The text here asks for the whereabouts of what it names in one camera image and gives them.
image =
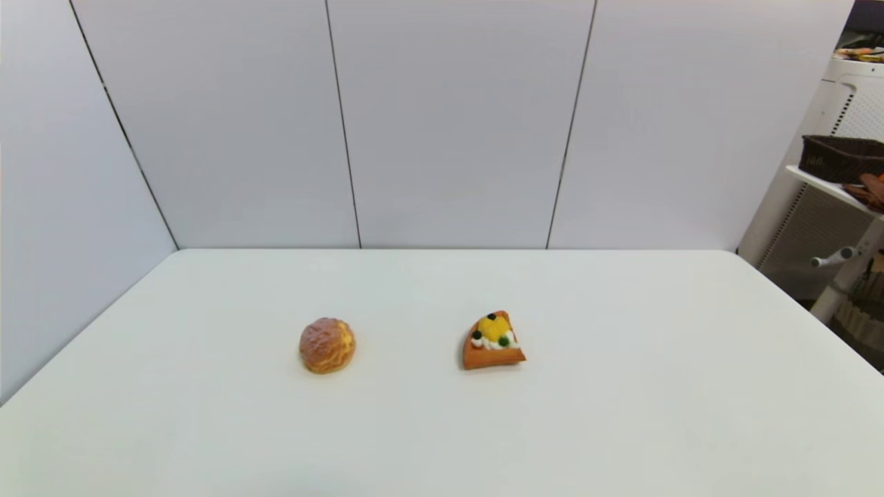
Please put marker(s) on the colourful items on purifier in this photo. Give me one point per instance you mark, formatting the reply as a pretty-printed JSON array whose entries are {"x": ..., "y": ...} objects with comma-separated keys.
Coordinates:
[{"x": 860, "y": 53}]

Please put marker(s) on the white shelf cart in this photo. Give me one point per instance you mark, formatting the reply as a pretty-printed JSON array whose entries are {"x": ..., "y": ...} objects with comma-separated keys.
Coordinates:
[{"x": 822, "y": 117}]

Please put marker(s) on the triangle bread with fruit topping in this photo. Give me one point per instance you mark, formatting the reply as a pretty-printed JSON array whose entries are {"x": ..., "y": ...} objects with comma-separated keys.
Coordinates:
[{"x": 493, "y": 345}]

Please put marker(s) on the dark brown wicker basket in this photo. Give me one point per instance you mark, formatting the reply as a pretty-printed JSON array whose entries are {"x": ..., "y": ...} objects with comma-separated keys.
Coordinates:
[{"x": 839, "y": 159}]

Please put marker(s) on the white side table frame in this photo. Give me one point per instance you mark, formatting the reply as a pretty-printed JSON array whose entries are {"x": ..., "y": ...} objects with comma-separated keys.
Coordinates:
[{"x": 822, "y": 185}]

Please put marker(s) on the tan woven basket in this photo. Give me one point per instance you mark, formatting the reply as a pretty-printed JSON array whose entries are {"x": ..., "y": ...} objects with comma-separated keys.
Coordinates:
[{"x": 863, "y": 310}]

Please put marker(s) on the round brown cream puff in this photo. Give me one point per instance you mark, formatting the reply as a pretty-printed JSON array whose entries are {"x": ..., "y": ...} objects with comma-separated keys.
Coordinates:
[{"x": 327, "y": 345}]

